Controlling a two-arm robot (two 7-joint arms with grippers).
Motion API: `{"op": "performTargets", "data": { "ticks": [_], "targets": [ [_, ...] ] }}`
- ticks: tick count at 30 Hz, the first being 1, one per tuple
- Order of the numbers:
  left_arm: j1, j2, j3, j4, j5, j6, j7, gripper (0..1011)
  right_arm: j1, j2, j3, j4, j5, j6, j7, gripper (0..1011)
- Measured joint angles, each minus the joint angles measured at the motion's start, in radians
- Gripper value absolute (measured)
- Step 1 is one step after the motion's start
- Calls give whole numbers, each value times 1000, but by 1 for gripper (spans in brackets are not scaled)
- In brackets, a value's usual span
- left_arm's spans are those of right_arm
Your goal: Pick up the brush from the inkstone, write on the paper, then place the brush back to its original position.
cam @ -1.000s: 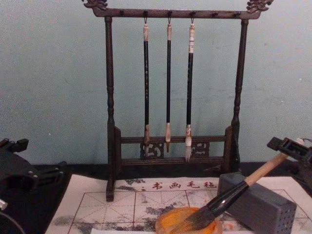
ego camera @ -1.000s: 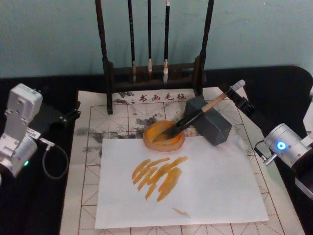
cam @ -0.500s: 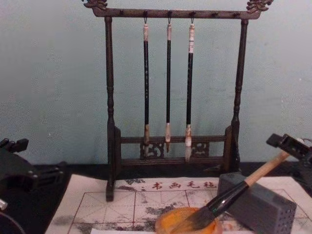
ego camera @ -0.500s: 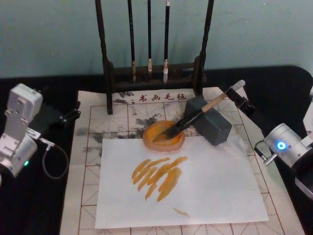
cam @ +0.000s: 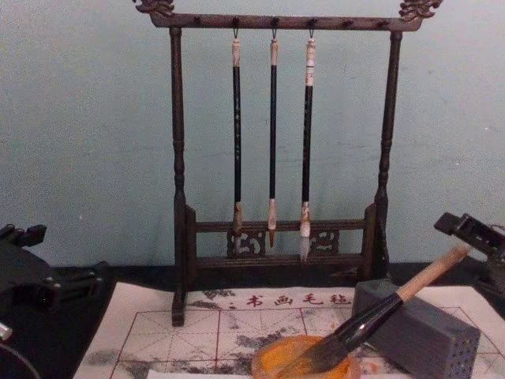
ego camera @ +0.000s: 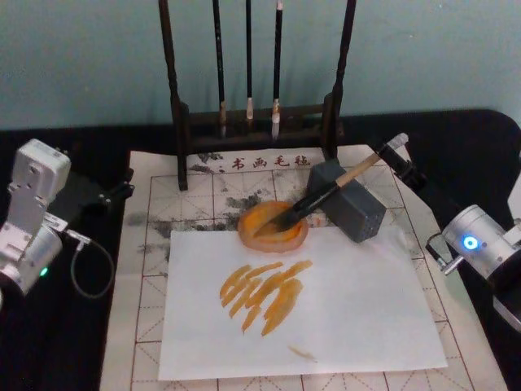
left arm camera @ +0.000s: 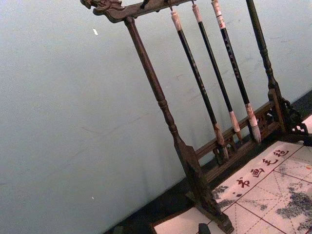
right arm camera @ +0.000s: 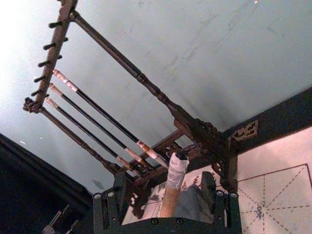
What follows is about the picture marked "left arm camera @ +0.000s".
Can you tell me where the white felt mat, red grid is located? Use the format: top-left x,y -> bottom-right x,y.
153,139 -> 312,234

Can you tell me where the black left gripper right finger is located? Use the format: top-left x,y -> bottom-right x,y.
198,222 -> 211,234

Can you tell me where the black brush, dark brown tip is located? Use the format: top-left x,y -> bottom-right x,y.
170,10 -> 230,164

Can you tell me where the dark wooden brush rack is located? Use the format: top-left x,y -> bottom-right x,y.
79,0 -> 312,234

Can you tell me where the black brush, red white label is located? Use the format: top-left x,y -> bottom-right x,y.
210,0 -> 262,144

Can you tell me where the black brush, small tan tip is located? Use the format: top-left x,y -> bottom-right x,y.
191,2 -> 243,141

